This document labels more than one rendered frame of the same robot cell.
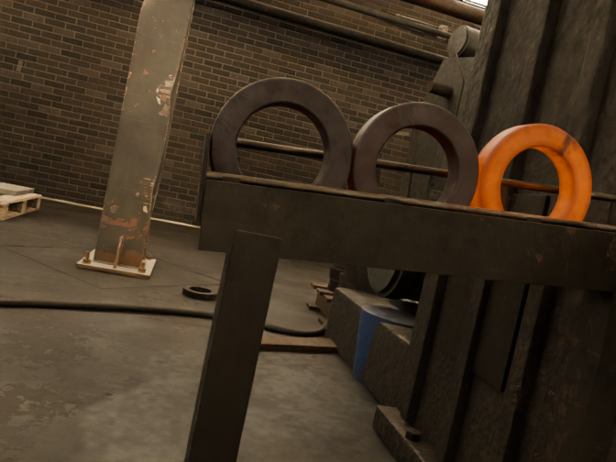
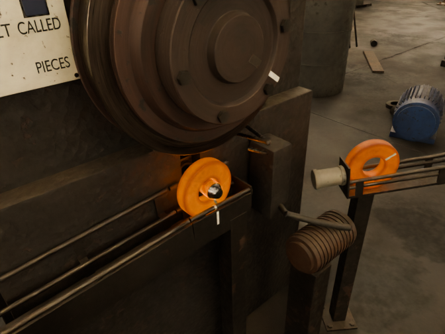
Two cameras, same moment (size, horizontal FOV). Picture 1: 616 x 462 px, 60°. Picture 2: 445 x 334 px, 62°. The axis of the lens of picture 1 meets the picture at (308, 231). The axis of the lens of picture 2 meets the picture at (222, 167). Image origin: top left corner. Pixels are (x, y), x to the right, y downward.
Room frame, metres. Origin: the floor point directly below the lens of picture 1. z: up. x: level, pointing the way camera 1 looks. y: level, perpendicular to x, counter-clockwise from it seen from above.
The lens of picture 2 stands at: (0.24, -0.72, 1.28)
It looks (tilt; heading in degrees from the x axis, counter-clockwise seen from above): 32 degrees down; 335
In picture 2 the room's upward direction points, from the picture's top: 2 degrees counter-clockwise
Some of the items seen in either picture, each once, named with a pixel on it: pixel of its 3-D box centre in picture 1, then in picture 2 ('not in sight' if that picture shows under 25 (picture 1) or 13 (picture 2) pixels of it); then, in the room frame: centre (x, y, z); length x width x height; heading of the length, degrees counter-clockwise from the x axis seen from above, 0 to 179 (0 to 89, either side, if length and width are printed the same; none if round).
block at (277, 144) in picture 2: not in sight; (268, 176); (1.01, -1.23, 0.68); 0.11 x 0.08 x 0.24; 13
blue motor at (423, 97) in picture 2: not in sight; (418, 111); (1.86, -3.10, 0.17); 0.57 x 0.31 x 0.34; 123
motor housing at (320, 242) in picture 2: not in sight; (314, 284); (0.88, -1.36, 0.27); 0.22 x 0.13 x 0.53; 103
